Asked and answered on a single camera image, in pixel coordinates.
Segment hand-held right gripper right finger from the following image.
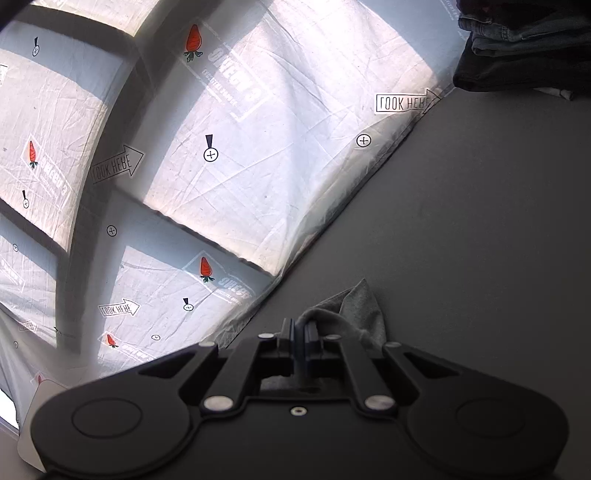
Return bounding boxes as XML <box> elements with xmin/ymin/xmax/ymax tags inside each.
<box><xmin>295</xmin><ymin>320</ymin><xmax>462</xmax><ymax>413</ymax></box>

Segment grey zip hoodie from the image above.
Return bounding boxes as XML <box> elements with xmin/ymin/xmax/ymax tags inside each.
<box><xmin>217</xmin><ymin>278</ymin><xmax>389</xmax><ymax>393</ymax></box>

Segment folded black garment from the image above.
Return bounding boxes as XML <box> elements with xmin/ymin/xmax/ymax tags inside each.
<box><xmin>452</xmin><ymin>44</ymin><xmax>591</xmax><ymax>93</ymax></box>

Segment folded white garment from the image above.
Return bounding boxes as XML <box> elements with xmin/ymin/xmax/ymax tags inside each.
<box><xmin>531</xmin><ymin>87</ymin><xmax>578</xmax><ymax>100</ymax></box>

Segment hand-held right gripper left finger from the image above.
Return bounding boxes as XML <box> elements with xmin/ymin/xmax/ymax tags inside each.
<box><xmin>139</xmin><ymin>318</ymin><xmax>298</xmax><ymax>414</ymax></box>

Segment folded blue jeans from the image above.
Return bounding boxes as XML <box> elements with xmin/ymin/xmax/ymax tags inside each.
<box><xmin>457</xmin><ymin>0</ymin><xmax>591</xmax><ymax>58</ymax></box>

